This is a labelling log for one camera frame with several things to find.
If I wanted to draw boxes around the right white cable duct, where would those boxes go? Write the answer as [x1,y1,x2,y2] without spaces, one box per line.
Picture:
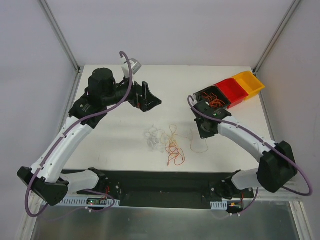
[210,201,228,211]

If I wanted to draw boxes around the tangled yellow cables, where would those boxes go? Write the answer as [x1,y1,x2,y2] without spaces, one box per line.
[159,124,181,148]

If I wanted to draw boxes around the left white cable duct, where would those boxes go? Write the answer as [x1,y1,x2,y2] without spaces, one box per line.
[55,196,120,208]

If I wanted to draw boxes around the right aluminium frame post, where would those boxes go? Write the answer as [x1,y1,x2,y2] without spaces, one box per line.
[252,0,303,76]

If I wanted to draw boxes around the tangled white cables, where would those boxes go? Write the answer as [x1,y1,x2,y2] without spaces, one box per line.
[143,124,167,154]

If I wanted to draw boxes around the left aluminium frame post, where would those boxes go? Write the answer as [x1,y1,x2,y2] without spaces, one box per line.
[37,0,81,73]

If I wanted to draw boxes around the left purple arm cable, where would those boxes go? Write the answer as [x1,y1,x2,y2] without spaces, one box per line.
[24,51,135,219]

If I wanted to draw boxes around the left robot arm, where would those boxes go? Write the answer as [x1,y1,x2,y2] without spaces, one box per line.
[17,68,162,206]

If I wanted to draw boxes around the yellow plastic bin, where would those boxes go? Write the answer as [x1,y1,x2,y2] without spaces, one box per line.
[232,71,265,101]

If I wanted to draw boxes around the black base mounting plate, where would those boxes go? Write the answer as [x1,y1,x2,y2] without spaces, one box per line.
[76,170,256,210]

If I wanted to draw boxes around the black plastic bin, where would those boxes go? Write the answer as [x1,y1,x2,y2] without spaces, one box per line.
[194,85,231,110]

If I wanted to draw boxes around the aluminium frame post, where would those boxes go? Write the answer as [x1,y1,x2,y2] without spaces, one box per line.
[252,0,303,76]
[37,0,81,73]

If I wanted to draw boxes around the red plastic bin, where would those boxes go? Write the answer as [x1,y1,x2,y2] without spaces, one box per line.
[215,78,249,109]

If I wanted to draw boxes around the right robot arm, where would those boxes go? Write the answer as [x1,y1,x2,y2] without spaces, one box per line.
[191,100,298,198]

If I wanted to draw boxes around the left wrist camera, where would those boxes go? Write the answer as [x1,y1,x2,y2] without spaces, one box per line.
[121,57,142,79]

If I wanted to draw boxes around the white cable duct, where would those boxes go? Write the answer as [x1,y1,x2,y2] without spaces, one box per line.
[210,201,228,211]
[55,196,120,208]

